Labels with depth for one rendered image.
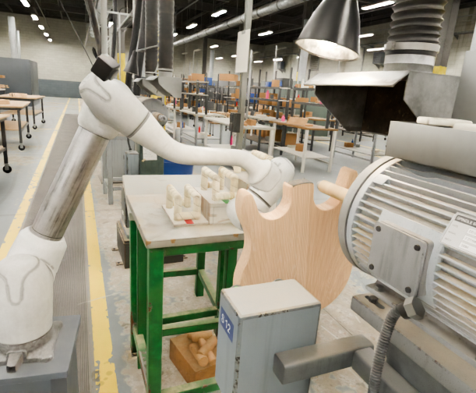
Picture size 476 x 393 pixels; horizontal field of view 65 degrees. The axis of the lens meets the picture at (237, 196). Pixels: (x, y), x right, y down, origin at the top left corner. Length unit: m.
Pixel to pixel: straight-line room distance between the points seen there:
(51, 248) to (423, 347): 1.08
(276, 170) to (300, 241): 0.36
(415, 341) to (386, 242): 0.16
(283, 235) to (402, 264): 0.40
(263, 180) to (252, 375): 0.70
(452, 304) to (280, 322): 0.26
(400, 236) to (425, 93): 0.32
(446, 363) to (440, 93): 0.49
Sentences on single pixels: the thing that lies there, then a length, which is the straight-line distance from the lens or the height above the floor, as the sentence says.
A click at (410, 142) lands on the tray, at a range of 0.68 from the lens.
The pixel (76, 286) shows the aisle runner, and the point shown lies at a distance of 3.08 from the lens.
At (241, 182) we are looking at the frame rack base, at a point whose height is 1.09.
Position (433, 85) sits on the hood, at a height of 1.51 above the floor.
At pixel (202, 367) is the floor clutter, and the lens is 2.07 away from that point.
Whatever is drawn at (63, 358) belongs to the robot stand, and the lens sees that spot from 1.27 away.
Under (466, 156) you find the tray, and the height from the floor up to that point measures 1.40.
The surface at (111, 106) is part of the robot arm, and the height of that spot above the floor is 1.41.
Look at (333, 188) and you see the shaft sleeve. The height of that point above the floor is 1.26.
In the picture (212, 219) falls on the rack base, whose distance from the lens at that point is 1.56.
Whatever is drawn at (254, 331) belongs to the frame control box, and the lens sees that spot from 0.66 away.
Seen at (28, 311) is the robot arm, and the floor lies 0.85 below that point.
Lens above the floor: 1.47
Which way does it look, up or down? 16 degrees down
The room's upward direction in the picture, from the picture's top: 4 degrees clockwise
